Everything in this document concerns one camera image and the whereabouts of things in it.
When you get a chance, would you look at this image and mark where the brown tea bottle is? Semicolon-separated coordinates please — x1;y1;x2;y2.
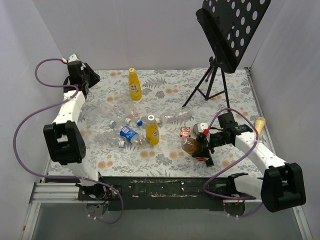
180;137;209;162

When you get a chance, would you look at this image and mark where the yellow honey pomelo bottle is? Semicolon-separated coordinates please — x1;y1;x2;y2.
145;118;160;146

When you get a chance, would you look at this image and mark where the white green pomelo cap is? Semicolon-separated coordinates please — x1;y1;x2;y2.
147;115;155;121

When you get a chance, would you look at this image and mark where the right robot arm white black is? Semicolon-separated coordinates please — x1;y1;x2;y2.
192;112;306;213

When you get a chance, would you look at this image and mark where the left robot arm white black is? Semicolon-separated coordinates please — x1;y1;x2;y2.
43;54;107;200

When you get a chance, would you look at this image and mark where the clear crushed plastic bottle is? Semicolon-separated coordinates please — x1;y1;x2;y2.
155;106;194;124

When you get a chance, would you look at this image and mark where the clear bottle white cap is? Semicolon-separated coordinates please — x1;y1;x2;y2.
112;105;127;126

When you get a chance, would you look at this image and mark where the clear bottle far left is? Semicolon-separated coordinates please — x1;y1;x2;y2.
96;102;118;128

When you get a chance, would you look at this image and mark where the tall yellow juice bottle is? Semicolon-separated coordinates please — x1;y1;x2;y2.
128;67;142;101

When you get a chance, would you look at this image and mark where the clear bottle blue cap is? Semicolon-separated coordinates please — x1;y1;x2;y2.
118;94;144;127

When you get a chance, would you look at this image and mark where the blue label crushed water bottle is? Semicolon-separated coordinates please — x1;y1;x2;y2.
119;126;145;147

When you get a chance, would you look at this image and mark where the red owl wooden block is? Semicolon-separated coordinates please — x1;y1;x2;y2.
180;126;191;138

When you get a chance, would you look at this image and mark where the beige cone object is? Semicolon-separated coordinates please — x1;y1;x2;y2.
255;117;266;138

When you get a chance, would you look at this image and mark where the floral patterned table mat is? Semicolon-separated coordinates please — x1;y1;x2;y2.
48;68;263;179

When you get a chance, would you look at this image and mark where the black front base bar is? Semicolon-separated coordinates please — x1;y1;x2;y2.
76;176;232;211

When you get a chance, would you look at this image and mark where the black perforated music stand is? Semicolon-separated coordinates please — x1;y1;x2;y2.
191;0;271;104

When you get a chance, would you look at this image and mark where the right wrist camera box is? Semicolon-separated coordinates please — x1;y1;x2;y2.
193;122;208;136

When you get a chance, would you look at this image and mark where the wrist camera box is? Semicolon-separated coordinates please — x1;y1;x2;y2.
193;122;208;136
67;54;80;63

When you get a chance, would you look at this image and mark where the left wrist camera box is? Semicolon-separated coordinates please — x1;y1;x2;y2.
67;54;80;63

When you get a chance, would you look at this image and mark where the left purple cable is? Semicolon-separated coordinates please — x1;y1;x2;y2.
12;58;125;225

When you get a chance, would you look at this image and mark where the purple cable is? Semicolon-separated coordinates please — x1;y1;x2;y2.
202;107;265;218
12;58;125;225

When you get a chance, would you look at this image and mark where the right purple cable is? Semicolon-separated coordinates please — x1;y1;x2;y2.
202;107;265;218

